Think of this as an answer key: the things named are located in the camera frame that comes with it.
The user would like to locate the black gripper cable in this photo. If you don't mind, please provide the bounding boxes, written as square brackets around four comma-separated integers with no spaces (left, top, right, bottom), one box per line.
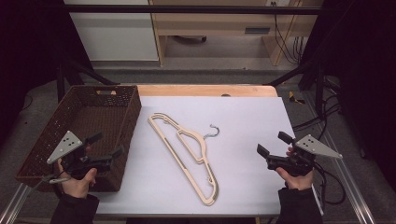
[312,161,347,206]

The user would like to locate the brown woven basket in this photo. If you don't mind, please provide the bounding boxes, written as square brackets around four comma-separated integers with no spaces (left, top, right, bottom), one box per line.
[15,84,143,193]

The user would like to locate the yellow and black tool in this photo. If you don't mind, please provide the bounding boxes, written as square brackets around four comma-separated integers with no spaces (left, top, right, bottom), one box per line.
[288,91,306,105]

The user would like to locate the white cabinet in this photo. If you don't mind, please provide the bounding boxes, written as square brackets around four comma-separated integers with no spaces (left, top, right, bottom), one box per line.
[64,0,160,62]

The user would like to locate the person's left hand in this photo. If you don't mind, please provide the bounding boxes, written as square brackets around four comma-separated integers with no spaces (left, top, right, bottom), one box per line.
[56,162,98,200]

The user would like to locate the black hanging cables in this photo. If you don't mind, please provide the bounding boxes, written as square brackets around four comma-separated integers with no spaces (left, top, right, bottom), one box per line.
[270,1,303,65]

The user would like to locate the person's right hand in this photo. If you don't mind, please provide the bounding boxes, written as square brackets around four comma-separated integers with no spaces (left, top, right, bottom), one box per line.
[275,167,315,191]

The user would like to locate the white table cover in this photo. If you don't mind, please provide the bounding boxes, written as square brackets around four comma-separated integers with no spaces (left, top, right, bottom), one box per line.
[90,95,325,217]

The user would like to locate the silver metal rail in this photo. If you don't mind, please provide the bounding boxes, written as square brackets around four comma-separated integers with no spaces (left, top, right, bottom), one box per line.
[303,91,376,224]
[0,182,31,224]

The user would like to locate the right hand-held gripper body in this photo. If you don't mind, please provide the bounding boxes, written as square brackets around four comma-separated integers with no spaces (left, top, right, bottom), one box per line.
[266,133,344,177]

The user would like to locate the light wooden desk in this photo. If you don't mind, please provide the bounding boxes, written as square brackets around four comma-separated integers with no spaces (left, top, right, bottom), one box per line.
[148,0,323,67]

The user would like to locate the black floor cables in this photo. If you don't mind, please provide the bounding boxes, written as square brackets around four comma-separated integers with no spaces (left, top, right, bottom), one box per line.
[291,76,344,132]

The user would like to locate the black horizontal frame bar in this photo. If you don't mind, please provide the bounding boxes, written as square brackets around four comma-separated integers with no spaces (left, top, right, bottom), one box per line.
[62,4,323,16]

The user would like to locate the black metal stand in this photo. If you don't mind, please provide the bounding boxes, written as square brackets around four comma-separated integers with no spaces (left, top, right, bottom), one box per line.
[55,55,120,104]
[265,59,326,117]

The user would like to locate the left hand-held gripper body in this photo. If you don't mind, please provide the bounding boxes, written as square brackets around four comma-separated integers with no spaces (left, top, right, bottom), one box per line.
[46,130,112,180]

